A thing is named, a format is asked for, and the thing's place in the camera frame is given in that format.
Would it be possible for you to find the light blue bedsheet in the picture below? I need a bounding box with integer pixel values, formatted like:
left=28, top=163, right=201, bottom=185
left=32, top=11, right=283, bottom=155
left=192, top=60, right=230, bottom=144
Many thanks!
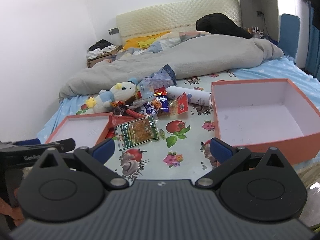
left=36, top=57, right=319, bottom=143

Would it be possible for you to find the white spray bottle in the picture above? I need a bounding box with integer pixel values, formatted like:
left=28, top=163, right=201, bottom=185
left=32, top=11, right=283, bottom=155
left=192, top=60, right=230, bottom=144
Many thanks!
left=166, top=86, right=212, bottom=107

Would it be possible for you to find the black clothing pile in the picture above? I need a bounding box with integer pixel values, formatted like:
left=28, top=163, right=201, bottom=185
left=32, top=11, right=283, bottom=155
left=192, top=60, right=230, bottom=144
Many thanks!
left=196, top=13, right=253, bottom=39

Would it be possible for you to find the white blue plush penguin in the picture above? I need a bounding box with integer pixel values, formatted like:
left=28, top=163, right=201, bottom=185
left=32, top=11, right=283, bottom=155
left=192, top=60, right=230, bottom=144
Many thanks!
left=86, top=78, right=138, bottom=113

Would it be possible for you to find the yellow pillow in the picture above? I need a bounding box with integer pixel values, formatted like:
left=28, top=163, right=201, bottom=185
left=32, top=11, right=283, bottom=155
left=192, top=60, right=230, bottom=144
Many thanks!
left=123, top=31, right=170, bottom=50

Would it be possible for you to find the green orange snack packet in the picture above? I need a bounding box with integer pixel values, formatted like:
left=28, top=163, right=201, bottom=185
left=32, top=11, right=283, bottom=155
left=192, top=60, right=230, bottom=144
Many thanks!
left=114, top=115, right=159, bottom=151

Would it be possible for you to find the blue white snack bag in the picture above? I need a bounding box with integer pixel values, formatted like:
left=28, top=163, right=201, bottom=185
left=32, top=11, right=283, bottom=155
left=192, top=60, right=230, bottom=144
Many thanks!
left=138, top=95, right=169, bottom=115

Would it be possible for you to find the cardboard box with clothes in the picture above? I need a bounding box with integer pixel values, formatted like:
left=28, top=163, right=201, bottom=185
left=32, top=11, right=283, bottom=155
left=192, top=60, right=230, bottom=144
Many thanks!
left=86, top=39, right=123, bottom=68

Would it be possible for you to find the small red foil snack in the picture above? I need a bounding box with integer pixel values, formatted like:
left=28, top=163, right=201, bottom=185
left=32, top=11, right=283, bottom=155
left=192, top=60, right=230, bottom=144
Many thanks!
left=154, top=86, right=167, bottom=96

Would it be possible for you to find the floral vinyl mat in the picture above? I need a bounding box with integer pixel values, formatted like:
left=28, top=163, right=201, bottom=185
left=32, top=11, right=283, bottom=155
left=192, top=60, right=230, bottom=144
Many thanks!
left=75, top=71, right=241, bottom=182

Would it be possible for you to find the clear red-label snack packet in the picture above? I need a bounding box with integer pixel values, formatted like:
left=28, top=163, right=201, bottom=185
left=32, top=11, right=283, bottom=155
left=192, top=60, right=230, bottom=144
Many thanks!
left=158, top=93, right=189, bottom=115

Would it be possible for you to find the grey bedside shelf unit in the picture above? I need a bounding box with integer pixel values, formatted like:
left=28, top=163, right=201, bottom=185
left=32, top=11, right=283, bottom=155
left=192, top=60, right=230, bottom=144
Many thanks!
left=239, top=0, right=279, bottom=41

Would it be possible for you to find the wall socket plate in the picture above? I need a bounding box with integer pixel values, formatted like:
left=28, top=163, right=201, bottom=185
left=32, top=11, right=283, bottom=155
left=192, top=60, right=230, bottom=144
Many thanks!
left=108, top=28, right=119, bottom=36

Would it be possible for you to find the pale blue snack bag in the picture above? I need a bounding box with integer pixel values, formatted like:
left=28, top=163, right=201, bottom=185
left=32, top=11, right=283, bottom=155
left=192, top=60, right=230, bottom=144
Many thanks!
left=137, top=64, right=177, bottom=99

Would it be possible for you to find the large orange cardboard box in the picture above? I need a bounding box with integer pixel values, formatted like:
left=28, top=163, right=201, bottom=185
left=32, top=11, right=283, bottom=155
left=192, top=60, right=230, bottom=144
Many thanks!
left=212, top=79, right=319, bottom=165

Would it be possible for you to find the orange box lid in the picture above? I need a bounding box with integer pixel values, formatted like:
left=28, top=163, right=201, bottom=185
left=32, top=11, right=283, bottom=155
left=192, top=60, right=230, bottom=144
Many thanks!
left=46, top=113, right=112, bottom=147

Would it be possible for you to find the blue chair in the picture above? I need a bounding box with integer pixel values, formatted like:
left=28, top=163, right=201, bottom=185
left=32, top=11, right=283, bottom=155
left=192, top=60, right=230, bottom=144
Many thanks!
left=278, top=14, right=300, bottom=59

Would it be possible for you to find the cream quilted headboard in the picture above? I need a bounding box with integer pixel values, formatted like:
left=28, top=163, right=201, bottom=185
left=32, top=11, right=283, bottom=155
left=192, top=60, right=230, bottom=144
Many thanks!
left=116, top=0, right=242, bottom=44

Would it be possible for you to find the dark brown snack packet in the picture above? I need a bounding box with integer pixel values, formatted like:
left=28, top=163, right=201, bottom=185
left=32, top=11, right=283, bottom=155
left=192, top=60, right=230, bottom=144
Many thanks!
left=111, top=101, right=144, bottom=119

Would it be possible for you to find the grey duvet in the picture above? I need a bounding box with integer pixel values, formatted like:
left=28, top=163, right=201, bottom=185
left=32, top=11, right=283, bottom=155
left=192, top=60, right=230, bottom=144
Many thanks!
left=59, top=35, right=284, bottom=100

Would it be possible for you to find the red brown snack packet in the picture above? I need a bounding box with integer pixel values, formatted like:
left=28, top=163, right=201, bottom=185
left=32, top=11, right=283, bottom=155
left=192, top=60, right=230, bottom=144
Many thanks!
left=105, top=115, right=135, bottom=139

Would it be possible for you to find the person's left hand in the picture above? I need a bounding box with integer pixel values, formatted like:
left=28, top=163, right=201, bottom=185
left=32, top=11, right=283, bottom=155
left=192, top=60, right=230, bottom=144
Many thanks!
left=0, top=198, right=24, bottom=226

